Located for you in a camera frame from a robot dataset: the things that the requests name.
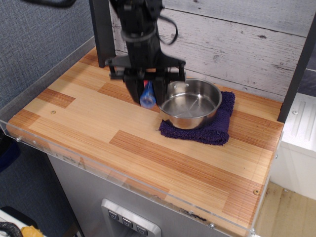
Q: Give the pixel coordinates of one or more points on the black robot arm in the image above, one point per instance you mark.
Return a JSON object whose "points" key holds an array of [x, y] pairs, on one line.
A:
{"points": [[139, 18]]}

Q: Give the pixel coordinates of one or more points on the clear acrylic guard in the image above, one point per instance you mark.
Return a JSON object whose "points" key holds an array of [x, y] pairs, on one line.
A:
{"points": [[101, 145]]}

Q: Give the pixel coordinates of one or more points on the black right post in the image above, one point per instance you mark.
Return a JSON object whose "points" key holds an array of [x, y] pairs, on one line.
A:
{"points": [[299, 72]]}

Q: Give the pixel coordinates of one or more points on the purple folded cloth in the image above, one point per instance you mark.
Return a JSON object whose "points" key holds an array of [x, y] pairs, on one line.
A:
{"points": [[214, 133]]}

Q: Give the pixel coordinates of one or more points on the silver dispenser button panel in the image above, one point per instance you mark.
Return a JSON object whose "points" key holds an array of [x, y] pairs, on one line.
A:
{"points": [[125, 223]]}

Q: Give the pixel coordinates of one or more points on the white side cabinet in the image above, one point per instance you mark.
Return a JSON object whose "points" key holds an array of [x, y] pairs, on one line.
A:
{"points": [[294, 167]]}

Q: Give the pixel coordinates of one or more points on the black left post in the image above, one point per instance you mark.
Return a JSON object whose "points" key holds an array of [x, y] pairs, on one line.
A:
{"points": [[103, 31]]}

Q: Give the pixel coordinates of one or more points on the stainless steel pot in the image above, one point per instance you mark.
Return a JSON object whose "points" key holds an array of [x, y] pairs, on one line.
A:
{"points": [[190, 104]]}

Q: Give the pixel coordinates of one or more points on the black post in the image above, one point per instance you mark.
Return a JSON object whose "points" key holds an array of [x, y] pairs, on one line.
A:
{"points": [[299, 72], [103, 31]]}

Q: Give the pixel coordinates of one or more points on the black and yellow object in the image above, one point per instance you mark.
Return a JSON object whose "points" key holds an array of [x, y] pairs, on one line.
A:
{"points": [[14, 223]]}

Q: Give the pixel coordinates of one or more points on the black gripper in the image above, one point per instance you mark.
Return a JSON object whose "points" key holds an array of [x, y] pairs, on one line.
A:
{"points": [[145, 60]]}

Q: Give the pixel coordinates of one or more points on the blue plastic bottle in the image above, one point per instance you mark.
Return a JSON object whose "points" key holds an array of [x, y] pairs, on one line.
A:
{"points": [[147, 98]]}

